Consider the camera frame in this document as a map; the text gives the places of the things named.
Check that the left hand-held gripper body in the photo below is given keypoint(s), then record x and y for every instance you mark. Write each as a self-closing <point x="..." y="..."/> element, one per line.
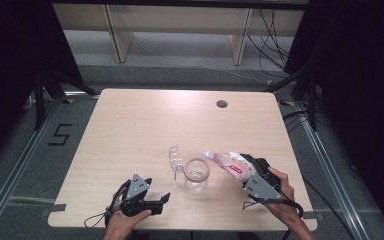
<point x="136" y="188"/>

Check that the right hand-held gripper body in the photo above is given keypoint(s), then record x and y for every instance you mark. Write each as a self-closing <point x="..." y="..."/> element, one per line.
<point x="261" y="186"/>

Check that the red and white sugar bag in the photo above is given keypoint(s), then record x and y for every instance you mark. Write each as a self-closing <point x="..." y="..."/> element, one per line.
<point x="231" y="166"/>

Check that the clear glass measuring cup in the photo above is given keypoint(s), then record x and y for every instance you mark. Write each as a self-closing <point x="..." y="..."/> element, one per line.
<point x="196" y="175"/>

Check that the person's right hand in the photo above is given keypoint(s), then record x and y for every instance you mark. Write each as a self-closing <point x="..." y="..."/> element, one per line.
<point x="286" y="200"/>

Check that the person's left hand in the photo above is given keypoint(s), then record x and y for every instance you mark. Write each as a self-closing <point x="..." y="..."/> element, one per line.
<point x="123" y="226"/>

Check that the dark grey tape patch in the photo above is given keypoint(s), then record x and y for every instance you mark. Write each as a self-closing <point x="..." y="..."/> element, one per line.
<point x="55" y="209"/>

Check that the black metal stand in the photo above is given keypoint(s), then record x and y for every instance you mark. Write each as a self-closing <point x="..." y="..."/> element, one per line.
<point x="311" y="100"/>
<point x="40" y="100"/>

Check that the black curtain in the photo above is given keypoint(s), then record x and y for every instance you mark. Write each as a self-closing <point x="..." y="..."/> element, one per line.
<point x="363" y="83"/>
<point x="10" y="66"/>

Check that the light wooden shelf unit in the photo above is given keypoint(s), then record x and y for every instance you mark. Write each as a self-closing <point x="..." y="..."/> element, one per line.
<point x="180" y="18"/>

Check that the black metal beam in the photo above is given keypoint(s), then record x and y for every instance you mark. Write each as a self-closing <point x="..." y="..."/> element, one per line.
<point x="180" y="4"/>

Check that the aluminium floor rail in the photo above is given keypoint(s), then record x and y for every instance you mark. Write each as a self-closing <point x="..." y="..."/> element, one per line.
<point x="16" y="170"/>
<point x="330" y="170"/>

